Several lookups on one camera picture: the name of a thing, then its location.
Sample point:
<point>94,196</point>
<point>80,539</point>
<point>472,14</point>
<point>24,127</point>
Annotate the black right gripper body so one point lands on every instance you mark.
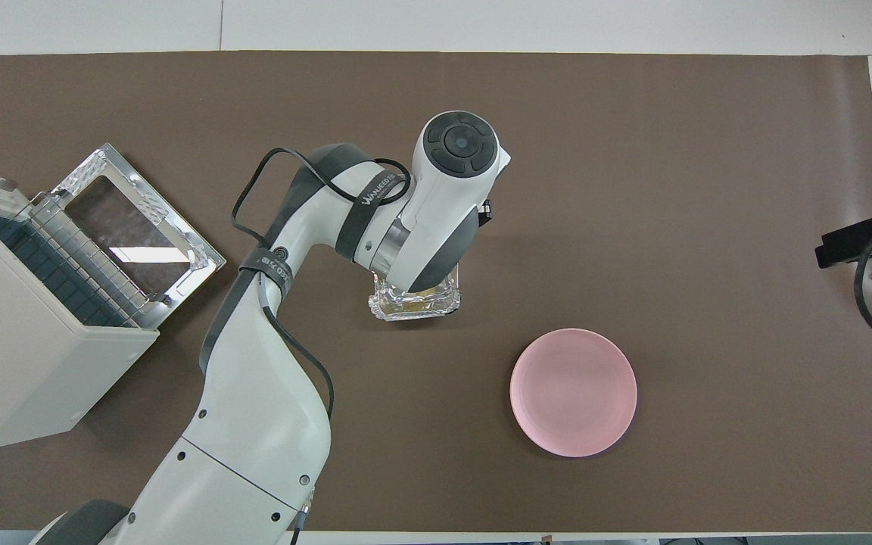
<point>852,244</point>

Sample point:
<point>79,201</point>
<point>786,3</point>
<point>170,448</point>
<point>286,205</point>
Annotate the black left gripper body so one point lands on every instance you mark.
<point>486,210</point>

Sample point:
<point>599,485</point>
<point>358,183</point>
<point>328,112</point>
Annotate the aluminium foil tray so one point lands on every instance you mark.
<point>406,312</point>

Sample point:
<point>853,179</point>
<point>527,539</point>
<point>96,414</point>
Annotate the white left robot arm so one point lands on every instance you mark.
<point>254,424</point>

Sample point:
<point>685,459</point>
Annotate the glass oven door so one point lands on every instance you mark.
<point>133,235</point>

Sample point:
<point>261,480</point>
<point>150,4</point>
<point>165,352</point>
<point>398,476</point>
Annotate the cream toaster oven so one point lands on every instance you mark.
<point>20,356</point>

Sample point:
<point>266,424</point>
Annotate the brown table mat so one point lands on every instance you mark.
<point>633,189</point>

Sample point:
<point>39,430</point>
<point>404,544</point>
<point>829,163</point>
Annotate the pink round plate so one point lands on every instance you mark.
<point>574,392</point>

